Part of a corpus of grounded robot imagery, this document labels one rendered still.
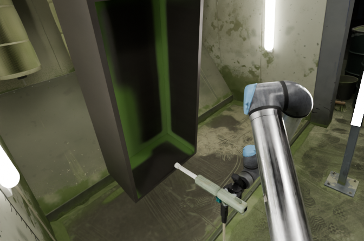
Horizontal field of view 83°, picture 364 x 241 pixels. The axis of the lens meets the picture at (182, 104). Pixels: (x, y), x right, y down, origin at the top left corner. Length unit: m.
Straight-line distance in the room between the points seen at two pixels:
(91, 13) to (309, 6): 2.20
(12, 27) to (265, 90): 1.77
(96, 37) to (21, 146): 1.62
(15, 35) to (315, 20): 2.65
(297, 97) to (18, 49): 1.86
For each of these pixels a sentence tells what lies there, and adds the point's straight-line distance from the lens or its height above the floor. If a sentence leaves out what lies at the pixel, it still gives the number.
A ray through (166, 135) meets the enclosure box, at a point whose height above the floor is 0.53.
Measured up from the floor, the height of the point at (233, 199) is 0.67.
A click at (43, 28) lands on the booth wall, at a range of 2.39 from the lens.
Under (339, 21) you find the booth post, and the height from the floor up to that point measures 1.19.
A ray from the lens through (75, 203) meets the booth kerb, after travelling 2.28.
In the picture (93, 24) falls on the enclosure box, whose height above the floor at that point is 1.54.
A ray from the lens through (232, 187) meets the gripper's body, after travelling 1.26.
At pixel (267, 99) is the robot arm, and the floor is 1.21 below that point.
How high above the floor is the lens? 1.56
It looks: 26 degrees down
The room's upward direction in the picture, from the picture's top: 10 degrees counter-clockwise
